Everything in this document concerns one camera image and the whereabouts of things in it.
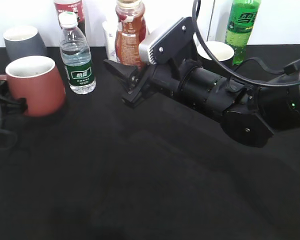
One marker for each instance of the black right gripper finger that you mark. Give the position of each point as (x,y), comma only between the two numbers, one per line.
(125,74)
(135,91)

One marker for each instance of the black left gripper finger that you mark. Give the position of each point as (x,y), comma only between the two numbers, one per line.
(12,106)

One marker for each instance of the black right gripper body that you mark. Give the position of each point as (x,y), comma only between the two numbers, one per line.
(169,78)

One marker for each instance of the red mug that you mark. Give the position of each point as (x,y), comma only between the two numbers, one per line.
(37,80)

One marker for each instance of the brown nescafe coffee bottle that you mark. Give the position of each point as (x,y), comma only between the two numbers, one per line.
(131,31)

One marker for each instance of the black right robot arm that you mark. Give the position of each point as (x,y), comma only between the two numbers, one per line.
(250,114)

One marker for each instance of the grey mug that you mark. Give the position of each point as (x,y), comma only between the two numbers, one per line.
(23,41)

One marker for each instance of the black mug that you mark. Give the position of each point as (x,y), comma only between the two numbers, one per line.
(223,52)

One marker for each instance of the green sprite bottle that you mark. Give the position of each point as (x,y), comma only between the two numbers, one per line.
(239,27)

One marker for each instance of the white milk carton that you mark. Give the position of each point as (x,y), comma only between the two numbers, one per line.
(110,32)

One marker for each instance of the clear water bottle green label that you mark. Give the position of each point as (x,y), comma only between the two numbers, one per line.
(76,55)

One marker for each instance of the cola bottle red label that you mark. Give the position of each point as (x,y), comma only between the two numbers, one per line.
(75,6)

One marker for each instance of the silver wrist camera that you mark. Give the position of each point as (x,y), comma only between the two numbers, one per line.
(173,39)

